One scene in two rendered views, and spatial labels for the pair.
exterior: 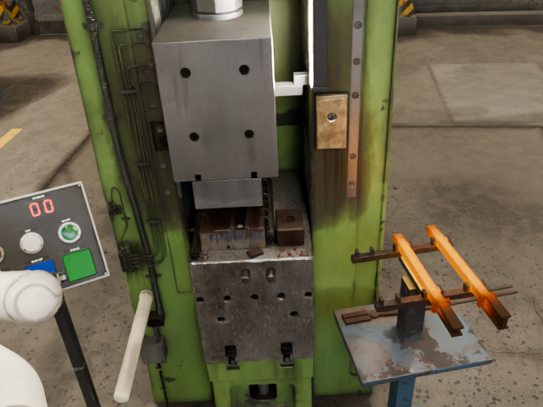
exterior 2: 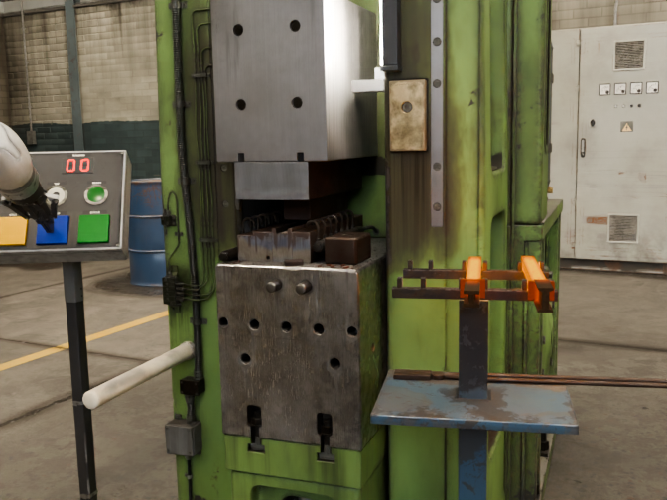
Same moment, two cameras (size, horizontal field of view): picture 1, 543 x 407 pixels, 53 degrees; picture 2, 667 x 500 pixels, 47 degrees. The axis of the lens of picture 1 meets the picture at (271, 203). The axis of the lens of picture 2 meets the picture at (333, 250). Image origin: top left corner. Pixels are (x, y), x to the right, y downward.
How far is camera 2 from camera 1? 104 cm
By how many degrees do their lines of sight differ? 30
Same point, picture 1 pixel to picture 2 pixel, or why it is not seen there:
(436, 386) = not seen: outside the picture
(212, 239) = (250, 244)
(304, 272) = (346, 293)
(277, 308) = (314, 348)
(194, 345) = not seen: hidden behind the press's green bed
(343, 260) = (429, 327)
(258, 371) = (287, 461)
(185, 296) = not seen: hidden behind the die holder
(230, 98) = (280, 59)
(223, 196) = (266, 184)
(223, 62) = (275, 17)
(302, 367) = (345, 467)
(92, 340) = (147, 474)
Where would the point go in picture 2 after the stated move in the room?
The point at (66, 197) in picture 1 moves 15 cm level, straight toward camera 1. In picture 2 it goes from (105, 161) to (91, 163)
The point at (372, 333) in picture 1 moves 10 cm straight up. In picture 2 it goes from (422, 388) to (421, 343)
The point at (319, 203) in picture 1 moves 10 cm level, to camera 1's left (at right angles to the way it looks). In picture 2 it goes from (396, 231) to (358, 230)
